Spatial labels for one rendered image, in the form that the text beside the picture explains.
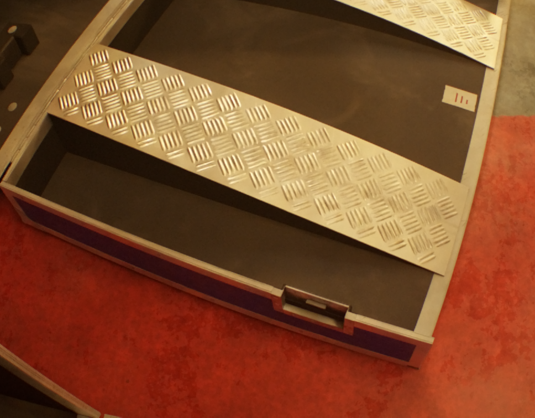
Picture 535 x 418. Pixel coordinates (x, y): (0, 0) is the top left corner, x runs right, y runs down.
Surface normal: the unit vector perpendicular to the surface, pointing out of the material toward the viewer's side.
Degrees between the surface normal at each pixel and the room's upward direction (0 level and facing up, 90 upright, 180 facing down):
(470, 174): 2
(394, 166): 12
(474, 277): 0
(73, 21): 0
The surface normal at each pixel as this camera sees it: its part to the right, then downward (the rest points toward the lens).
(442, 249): 0.08, -0.44
